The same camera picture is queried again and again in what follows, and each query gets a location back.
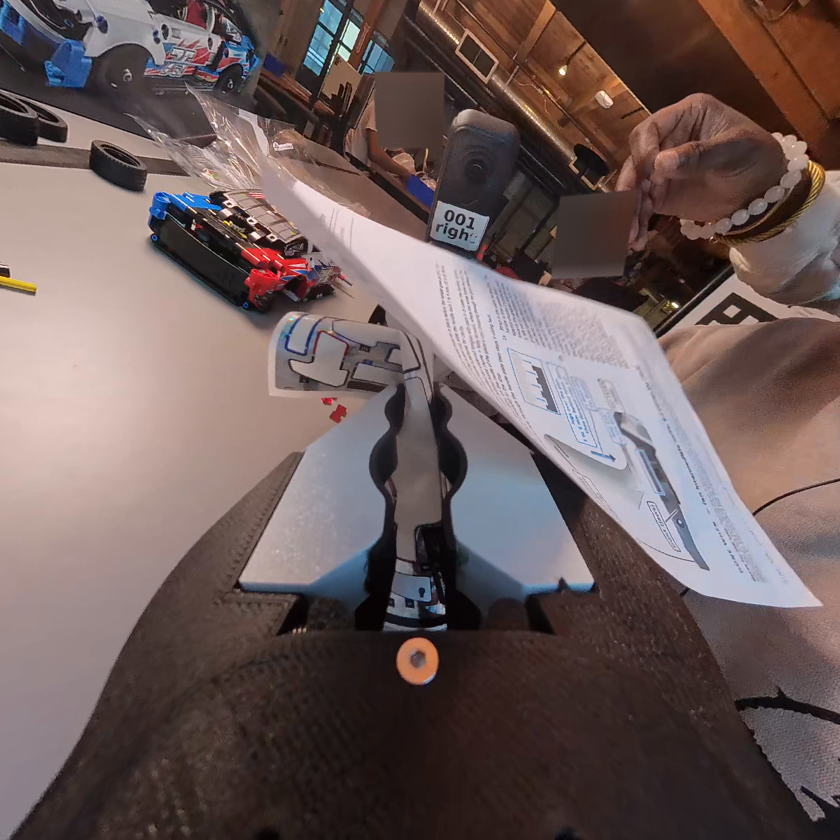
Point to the another person's forearm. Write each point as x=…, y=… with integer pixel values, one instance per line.
x=800, y=262

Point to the black framed white sign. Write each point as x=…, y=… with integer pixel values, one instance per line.
x=728, y=308

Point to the shiny sticker sheet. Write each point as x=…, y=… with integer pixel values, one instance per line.
x=328, y=354

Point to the black lego set box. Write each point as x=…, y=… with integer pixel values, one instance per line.
x=131, y=39

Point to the clear plastic bag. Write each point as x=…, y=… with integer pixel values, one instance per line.
x=216, y=138

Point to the gold black bangle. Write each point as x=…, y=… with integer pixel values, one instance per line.
x=797, y=210

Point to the black rubber lego tire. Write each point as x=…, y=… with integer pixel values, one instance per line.
x=118, y=164
x=51, y=124
x=16, y=118

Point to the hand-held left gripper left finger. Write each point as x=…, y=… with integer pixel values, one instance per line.
x=315, y=525

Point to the black table divider strip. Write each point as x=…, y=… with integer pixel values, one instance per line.
x=46, y=154

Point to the red black lego car model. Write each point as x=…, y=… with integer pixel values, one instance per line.
x=229, y=249

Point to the person's beige hoodie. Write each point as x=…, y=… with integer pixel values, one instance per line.
x=787, y=426

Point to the white printed leaflet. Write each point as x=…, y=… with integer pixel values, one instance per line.
x=558, y=367

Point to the silver ventilation duct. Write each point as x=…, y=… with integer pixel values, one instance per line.
x=525, y=92

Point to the white wall vent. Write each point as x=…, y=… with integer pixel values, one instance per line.
x=477, y=56

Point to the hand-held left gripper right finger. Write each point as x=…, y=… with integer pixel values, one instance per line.
x=518, y=525

